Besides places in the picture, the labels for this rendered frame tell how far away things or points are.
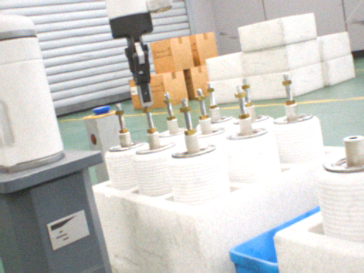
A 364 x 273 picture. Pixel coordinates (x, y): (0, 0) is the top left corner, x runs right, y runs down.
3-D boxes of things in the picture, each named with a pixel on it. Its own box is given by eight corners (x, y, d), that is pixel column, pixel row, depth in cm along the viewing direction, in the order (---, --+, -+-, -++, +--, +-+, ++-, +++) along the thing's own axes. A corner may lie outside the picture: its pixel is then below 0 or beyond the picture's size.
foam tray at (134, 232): (215, 327, 78) (193, 214, 75) (103, 268, 110) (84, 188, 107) (370, 237, 99) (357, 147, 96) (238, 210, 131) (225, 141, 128)
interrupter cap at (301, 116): (298, 116, 102) (297, 113, 102) (321, 117, 95) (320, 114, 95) (266, 124, 99) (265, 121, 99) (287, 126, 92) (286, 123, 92)
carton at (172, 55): (194, 67, 483) (188, 35, 478) (176, 71, 467) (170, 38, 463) (173, 70, 505) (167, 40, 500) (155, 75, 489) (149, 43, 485)
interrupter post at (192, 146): (200, 154, 83) (197, 134, 83) (186, 156, 83) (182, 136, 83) (201, 151, 85) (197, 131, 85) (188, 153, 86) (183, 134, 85)
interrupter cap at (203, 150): (215, 155, 80) (215, 151, 80) (168, 163, 81) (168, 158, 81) (217, 146, 88) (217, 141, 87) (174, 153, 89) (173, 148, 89)
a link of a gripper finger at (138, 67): (131, 52, 86) (134, 77, 90) (134, 59, 85) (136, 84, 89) (147, 49, 86) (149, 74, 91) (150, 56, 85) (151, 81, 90)
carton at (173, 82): (188, 101, 477) (183, 70, 472) (169, 106, 462) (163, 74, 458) (168, 103, 500) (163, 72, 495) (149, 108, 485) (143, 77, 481)
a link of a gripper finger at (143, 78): (137, 75, 92) (142, 103, 92) (138, 75, 89) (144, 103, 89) (145, 73, 92) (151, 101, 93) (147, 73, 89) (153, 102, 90)
